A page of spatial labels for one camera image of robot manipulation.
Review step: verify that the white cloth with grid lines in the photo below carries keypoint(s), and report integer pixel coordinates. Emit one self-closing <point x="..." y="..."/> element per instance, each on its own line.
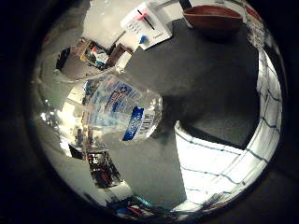
<point x="218" y="168"/>

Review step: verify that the round wooden bowl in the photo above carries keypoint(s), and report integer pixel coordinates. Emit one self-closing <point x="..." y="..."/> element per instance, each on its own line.
<point x="213" y="18"/>

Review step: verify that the white paper board with pen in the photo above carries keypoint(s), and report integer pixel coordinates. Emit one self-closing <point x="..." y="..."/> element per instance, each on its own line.
<point x="146" y="26"/>

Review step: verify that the open box of colourful items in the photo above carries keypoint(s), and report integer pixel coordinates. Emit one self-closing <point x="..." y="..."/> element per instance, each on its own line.
<point x="94" y="55"/>

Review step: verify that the brown cardboard box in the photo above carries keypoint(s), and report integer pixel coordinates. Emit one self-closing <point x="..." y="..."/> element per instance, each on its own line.
<point x="116" y="55"/>

